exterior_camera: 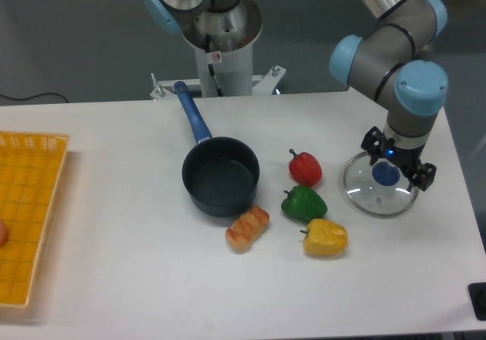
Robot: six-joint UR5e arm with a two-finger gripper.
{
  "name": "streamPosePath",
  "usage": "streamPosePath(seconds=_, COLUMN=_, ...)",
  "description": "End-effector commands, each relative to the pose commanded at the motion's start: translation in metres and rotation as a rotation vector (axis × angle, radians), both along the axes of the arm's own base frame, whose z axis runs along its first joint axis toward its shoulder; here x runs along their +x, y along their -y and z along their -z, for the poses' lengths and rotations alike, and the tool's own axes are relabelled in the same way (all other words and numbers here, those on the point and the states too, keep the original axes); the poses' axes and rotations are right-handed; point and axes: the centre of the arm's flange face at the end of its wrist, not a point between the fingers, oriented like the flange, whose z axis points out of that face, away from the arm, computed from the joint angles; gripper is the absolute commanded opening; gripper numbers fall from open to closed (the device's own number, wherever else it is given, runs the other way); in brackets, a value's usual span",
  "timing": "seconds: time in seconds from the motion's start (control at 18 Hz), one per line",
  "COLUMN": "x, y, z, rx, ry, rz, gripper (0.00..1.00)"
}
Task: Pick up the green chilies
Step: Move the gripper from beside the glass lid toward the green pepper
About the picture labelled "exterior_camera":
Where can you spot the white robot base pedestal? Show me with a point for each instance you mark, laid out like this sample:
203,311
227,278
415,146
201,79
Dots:
223,45

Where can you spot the glass pot lid blue knob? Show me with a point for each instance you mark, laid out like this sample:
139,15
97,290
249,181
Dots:
380,189

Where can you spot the black object table edge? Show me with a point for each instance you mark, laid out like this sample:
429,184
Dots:
477,294

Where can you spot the red bell pepper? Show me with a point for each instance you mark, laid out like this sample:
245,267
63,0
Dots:
305,168

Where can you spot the green bell pepper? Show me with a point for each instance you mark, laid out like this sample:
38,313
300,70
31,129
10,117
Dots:
303,204

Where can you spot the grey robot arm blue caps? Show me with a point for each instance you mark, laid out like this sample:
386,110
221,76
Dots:
384,67

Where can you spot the toy bread pastry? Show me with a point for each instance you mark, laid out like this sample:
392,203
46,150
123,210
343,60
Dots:
247,228

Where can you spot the yellow woven basket tray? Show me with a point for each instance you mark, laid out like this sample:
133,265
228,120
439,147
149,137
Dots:
31,166

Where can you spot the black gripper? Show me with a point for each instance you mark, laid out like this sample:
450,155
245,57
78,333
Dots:
404,153

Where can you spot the yellow bell pepper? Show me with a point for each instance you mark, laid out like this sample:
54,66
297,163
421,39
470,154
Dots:
324,238

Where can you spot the black saucepan blue handle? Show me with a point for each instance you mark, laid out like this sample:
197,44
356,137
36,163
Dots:
219,173

